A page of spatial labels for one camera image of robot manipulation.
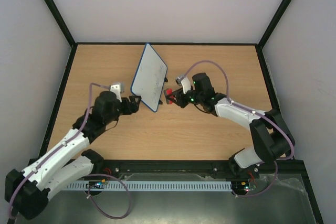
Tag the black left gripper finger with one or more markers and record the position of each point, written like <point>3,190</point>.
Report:
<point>135,99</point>
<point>134,107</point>

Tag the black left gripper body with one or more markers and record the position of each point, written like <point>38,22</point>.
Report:
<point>111,117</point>

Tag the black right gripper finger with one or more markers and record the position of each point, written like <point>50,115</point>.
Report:
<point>178,102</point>
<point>171,92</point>

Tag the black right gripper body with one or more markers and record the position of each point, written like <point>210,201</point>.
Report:
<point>179,98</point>

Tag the red whiteboard eraser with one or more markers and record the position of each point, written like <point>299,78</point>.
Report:
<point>168,96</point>

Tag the small blue-framed whiteboard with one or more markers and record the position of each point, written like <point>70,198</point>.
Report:
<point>149,78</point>

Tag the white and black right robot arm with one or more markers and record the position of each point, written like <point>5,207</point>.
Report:
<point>271,137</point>

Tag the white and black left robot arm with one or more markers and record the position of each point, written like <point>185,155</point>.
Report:
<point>29,191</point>

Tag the left controller circuit board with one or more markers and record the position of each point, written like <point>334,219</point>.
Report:
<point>96,184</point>

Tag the controller circuit board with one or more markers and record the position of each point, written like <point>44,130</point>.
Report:
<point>96,184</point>
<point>243,187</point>

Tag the right controller circuit board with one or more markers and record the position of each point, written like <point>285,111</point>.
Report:
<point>243,187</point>

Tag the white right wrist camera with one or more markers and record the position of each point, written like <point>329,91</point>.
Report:
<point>184,82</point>

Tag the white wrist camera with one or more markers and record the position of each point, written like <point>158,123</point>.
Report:
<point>184,82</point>
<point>117,88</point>

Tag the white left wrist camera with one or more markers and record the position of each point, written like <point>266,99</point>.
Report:
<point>117,88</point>

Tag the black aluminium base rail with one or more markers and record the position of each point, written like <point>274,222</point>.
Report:
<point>214,169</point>

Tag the light blue slotted cable duct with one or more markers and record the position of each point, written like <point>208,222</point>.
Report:
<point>156,186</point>

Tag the black enclosure frame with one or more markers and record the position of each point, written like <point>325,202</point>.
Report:
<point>259,47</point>

